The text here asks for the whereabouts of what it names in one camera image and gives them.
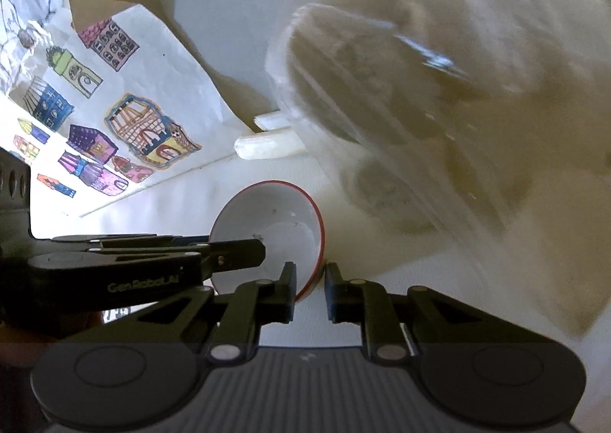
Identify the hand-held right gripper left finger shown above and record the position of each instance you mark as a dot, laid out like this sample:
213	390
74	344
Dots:
288	292

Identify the clear plastic bag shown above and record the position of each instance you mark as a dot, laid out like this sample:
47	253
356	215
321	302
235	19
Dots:
429	127

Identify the colourful houses drawing sheet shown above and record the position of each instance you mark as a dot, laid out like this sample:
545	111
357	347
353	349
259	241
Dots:
143	94

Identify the white red-rimmed bowl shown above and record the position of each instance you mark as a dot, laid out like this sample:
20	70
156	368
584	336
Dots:
281	218

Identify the thin white cylindrical roll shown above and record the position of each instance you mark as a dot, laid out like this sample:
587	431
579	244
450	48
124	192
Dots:
269	120

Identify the thick white cylindrical roll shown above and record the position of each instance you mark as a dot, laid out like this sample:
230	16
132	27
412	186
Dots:
269	144

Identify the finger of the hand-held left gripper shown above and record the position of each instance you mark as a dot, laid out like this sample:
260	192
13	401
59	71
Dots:
238	254
143	240

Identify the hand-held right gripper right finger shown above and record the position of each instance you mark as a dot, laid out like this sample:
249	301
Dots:
332	292

